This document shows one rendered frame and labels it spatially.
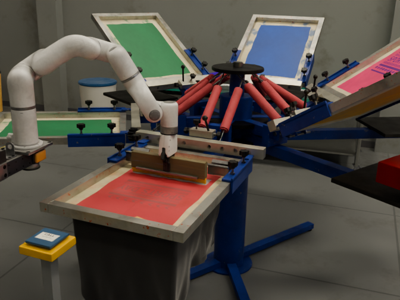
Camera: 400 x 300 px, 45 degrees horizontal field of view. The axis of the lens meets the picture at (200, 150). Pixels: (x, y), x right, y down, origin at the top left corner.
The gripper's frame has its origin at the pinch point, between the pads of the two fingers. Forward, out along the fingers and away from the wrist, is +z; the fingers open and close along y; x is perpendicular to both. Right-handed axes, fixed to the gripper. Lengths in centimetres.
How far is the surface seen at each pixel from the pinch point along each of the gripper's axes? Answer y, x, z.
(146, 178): 5.0, -8.4, 5.7
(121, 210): 37.9, -1.7, 5.9
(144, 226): 51, 15, 3
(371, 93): -14, 79, -38
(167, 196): 18.5, 8.4, 5.7
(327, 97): -115, 51, -15
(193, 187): 5.5, 14.2, 5.5
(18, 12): -379, -412, -35
